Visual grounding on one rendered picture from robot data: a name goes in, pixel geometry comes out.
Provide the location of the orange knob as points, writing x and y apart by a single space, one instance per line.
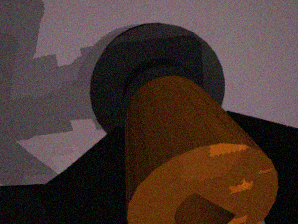
188 162

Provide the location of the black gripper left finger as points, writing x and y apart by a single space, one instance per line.
91 191

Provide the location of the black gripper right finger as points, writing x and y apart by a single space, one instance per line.
280 143

